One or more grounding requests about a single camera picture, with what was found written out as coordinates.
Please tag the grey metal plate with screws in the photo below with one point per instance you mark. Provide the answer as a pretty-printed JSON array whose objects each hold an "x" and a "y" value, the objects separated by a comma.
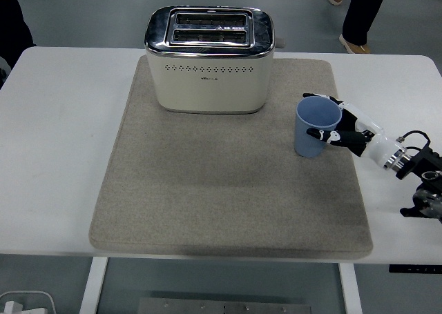
[{"x": 224, "y": 307}]

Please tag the small white block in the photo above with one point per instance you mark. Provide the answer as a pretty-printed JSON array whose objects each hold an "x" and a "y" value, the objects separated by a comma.
[{"x": 12, "y": 307}]

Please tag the black table control panel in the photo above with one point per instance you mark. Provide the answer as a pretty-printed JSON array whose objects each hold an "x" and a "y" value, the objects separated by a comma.
[{"x": 414, "y": 268}]

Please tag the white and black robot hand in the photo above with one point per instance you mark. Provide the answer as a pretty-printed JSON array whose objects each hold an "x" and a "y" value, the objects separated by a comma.
[{"x": 374, "y": 145}]

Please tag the blue plastic cup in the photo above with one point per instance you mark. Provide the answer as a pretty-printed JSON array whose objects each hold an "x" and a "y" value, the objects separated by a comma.
[{"x": 309, "y": 139}]

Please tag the white table leg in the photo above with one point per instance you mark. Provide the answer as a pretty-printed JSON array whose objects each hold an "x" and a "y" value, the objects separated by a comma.
[
  {"x": 92, "y": 286},
  {"x": 350, "y": 290}
]

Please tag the beige felt mat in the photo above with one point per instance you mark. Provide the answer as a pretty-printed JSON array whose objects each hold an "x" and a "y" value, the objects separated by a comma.
[{"x": 221, "y": 189}]

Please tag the person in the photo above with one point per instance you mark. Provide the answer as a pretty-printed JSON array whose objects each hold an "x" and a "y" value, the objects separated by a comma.
[
  {"x": 362, "y": 14},
  {"x": 12, "y": 24}
]

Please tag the cream and chrome toaster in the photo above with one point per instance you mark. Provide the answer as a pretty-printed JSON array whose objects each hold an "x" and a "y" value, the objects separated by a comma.
[{"x": 210, "y": 86}]

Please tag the white plastic bin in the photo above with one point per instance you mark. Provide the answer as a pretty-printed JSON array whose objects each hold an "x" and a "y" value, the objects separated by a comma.
[{"x": 41, "y": 302}]

